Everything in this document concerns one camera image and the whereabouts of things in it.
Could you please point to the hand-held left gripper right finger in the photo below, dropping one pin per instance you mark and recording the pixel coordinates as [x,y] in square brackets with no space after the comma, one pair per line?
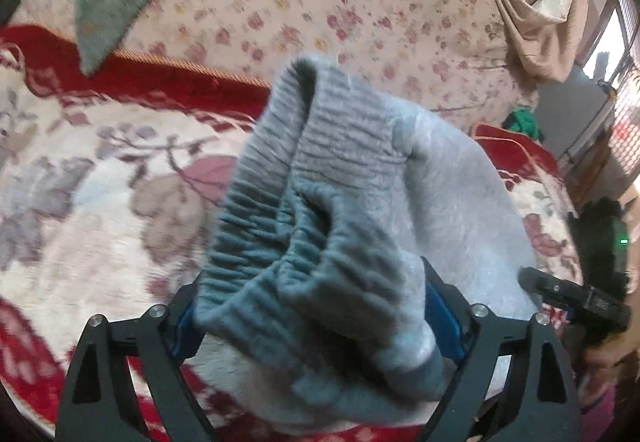
[445,317]

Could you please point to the person's right hand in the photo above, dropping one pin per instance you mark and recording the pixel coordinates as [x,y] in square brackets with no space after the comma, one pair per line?
[612,359]

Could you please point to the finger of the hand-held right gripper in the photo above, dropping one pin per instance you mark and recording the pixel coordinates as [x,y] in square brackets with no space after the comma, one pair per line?
[545,284]

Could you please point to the green cloth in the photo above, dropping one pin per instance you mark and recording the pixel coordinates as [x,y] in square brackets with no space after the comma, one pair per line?
[522,121]

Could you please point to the grey cabinet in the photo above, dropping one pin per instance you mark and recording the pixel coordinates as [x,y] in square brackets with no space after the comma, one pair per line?
[575,117]

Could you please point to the window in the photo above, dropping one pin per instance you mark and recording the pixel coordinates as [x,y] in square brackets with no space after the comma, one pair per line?
[612,42]

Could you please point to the light grey fleece pants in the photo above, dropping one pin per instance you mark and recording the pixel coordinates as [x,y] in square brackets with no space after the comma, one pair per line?
[425,202]

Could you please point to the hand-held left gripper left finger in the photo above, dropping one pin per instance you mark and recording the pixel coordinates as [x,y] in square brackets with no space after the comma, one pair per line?
[182,337]

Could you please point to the red floral blanket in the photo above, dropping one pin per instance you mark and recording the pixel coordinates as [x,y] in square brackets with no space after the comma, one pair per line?
[100,232]

